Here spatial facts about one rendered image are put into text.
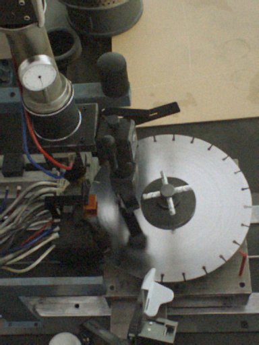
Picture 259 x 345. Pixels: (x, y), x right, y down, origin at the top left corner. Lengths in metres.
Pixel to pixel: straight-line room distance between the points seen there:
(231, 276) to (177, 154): 0.27
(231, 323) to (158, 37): 0.85
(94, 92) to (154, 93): 0.38
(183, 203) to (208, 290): 0.19
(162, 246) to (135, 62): 0.68
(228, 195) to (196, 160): 0.10
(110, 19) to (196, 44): 0.26
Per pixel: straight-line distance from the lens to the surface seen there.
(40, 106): 0.77
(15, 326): 1.25
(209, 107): 1.46
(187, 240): 1.05
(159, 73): 1.54
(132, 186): 0.92
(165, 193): 1.03
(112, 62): 1.08
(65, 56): 1.33
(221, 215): 1.07
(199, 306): 1.20
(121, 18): 1.61
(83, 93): 1.14
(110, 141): 0.77
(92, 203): 1.08
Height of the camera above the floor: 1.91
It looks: 59 degrees down
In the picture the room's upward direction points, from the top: 11 degrees counter-clockwise
